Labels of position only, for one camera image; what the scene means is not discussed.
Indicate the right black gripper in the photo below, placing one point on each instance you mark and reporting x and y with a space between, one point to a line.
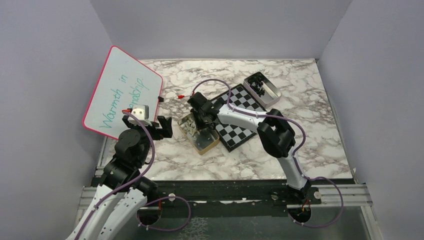
198 125

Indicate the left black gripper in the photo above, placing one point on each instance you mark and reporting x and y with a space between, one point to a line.
160 133

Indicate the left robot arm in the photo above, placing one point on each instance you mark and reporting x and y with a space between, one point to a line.
123 188

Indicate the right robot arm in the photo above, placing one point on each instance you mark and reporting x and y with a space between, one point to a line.
276 135

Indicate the black white chess board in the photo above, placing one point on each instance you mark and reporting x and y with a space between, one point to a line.
235 128

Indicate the white board pink rim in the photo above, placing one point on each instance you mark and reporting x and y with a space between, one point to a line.
123 83

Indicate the pile of black pieces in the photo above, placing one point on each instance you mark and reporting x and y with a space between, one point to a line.
256 83

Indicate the gold tin tray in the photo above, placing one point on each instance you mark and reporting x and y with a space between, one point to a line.
202 140

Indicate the red capped white marker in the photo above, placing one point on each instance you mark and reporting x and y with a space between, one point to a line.
185 96

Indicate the silver white tin tray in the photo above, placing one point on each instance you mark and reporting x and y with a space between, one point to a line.
272 93

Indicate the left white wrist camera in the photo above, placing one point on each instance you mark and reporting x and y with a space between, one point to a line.
141 112

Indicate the black metal base rail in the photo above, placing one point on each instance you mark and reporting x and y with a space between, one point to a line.
245 198

